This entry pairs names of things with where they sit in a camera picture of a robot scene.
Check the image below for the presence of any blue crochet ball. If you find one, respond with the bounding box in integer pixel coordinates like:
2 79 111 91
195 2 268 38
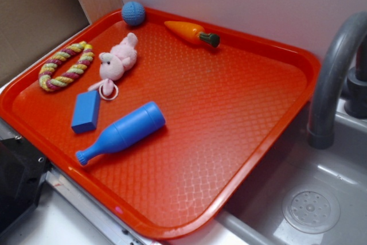
122 1 146 26

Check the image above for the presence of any multicolour rope ring toy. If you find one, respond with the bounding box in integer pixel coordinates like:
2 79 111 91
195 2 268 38
38 41 95 92

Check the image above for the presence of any pink plush bunny toy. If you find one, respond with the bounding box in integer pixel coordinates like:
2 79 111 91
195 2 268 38
87 33 138 101

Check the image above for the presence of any orange plastic tray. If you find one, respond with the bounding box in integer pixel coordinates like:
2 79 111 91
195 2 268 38
1 9 321 240

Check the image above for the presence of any orange plastic toy carrot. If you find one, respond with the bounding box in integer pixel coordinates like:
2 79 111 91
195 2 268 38
164 21 220 48

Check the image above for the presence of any brown cardboard panel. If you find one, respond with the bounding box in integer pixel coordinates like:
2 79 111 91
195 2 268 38
1 0 122 85

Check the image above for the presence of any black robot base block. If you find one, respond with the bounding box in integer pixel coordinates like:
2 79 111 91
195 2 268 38
1 136 50 236

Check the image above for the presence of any grey plastic toy sink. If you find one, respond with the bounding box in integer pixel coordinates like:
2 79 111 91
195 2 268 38
214 95 367 245

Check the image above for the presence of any blue plastic toy bottle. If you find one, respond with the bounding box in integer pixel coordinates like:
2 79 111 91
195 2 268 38
76 102 166 166

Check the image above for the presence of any blue rectangular block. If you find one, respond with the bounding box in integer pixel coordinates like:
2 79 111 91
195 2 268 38
71 91 100 134

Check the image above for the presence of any grey toy faucet spout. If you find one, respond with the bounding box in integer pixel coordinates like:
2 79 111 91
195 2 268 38
307 11 366 149

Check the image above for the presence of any dark grey faucet knob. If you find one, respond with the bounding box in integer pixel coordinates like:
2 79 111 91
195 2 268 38
343 42 367 118

